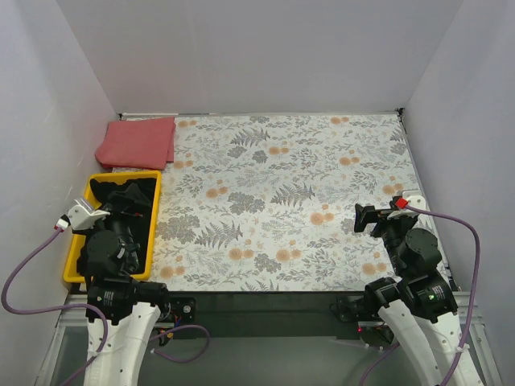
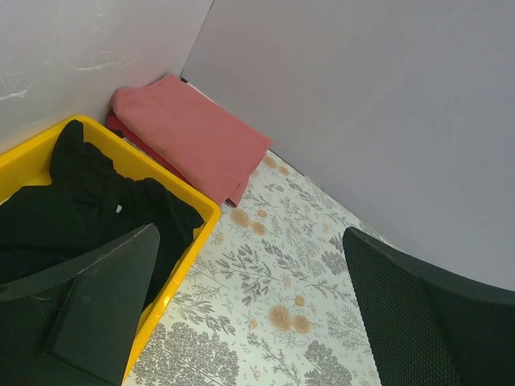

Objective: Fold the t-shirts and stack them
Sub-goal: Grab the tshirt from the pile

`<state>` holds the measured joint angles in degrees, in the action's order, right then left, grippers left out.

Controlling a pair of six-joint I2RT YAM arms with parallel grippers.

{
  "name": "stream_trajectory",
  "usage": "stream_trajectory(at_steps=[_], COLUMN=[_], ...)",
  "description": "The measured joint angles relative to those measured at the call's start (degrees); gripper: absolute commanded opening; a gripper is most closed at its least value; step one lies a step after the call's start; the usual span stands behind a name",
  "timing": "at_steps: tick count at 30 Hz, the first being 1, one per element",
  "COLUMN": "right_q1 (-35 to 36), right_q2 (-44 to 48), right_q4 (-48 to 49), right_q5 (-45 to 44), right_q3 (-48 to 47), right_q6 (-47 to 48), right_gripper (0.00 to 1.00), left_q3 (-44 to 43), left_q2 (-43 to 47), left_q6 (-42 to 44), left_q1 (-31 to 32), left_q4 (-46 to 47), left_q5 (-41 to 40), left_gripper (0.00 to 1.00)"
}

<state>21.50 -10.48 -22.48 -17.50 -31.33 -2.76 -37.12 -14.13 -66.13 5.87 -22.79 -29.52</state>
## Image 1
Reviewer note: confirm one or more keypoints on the aluminium frame rail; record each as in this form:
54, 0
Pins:
65, 352

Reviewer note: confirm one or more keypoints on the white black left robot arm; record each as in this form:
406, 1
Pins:
119, 335

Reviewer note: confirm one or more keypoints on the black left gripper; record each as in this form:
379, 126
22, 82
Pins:
119, 210

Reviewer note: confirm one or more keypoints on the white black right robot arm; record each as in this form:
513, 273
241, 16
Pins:
417, 305

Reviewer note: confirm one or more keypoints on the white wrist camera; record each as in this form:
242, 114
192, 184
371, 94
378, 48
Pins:
407, 203
80, 216

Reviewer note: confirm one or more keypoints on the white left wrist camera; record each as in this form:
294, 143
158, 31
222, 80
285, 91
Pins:
80, 216

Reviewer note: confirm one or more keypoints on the floral table mat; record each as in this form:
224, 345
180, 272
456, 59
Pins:
254, 203

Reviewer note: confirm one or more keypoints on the black t shirt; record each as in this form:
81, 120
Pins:
103, 254

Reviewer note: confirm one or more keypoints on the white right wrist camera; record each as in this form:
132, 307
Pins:
407, 203

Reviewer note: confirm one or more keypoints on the folded red t shirt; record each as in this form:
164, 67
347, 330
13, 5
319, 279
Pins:
146, 144

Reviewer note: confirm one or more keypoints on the yellow plastic tray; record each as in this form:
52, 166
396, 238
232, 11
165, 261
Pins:
74, 271

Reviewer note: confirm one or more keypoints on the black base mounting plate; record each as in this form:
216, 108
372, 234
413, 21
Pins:
266, 314

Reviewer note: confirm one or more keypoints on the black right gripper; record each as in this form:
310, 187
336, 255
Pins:
376, 215

